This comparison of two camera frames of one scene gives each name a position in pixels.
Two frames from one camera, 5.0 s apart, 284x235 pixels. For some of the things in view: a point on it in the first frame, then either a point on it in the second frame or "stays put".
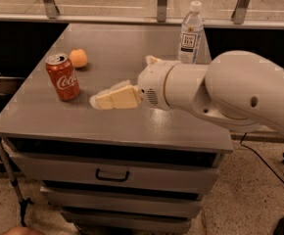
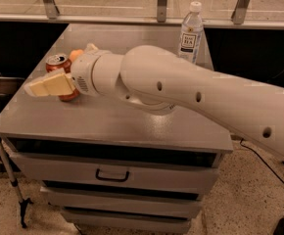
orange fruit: (78, 58) stays put
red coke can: (63, 76) stays put
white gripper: (151, 82) -> (80, 71)
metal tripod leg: (23, 202) stays put
